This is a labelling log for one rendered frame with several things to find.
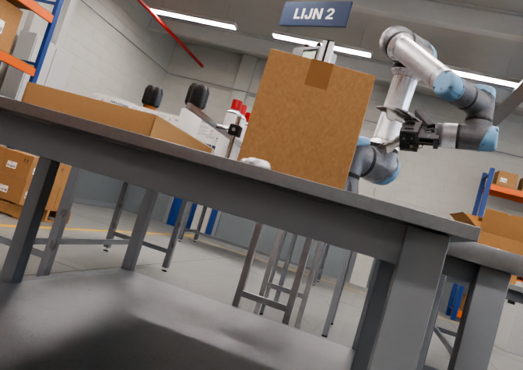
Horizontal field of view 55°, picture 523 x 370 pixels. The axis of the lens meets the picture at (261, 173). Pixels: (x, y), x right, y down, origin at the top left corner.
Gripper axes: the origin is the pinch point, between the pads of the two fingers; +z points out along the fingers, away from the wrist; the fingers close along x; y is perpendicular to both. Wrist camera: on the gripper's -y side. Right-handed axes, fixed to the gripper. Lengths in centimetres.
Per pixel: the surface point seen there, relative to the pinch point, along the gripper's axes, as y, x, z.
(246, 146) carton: 58, -28, 14
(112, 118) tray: 82, -48, 24
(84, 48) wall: -416, 157, 556
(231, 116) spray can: 19.6, -11.4, 40.7
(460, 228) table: 83, -36, -32
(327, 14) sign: -314, 73, 123
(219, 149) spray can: 28, -4, 43
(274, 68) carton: 45, -40, 11
